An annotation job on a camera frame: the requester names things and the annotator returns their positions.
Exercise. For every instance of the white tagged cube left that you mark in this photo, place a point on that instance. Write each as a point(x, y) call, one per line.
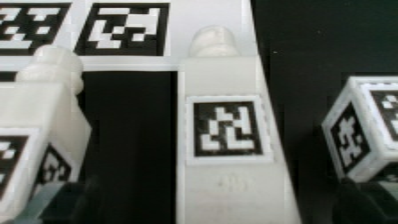
point(361, 129)

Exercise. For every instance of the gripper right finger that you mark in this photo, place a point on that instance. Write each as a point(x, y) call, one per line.
point(367, 203)

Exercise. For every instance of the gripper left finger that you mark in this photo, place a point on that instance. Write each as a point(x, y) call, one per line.
point(66, 204)

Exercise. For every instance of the white chair leg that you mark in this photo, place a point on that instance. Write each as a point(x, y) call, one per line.
point(45, 129)
point(233, 186)

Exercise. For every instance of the white marker base plate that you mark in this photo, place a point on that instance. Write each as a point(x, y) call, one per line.
point(129, 34)

